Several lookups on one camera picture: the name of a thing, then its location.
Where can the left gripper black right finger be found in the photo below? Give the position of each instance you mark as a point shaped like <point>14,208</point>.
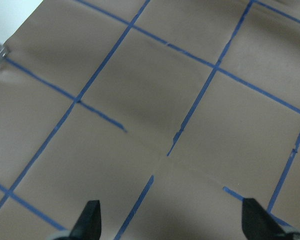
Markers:
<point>257,224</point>

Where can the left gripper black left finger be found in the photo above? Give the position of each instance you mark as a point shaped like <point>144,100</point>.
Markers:
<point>89,223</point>

